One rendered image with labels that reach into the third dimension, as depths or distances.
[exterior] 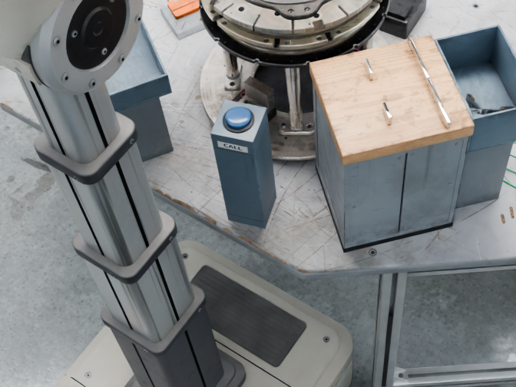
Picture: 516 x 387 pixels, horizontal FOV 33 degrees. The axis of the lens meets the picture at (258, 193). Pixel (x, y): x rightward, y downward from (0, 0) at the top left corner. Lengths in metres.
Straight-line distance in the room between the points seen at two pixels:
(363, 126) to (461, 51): 0.25
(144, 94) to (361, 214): 0.40
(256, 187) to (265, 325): 0.65
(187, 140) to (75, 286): 0.90
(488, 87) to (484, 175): 0.15
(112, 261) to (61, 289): 1.09
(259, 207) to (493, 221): 0.41
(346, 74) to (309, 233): 0.31
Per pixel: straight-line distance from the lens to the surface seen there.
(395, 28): 1.80
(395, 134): 1.29
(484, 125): 1.34
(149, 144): 1.62
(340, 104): 1.32
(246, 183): 1.43
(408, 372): 2.06
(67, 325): 2.41
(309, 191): 1.57
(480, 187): 1.53
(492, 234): 1.55
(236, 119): 1.34
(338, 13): 1.41
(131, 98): 1.41
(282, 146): 1.61
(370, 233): 1.48
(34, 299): 2.48
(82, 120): 1.11
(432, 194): 1.44
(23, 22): 0.89
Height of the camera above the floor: 2.09
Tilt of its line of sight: 56 degrees down
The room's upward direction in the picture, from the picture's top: 8 degrees counter-clockwise
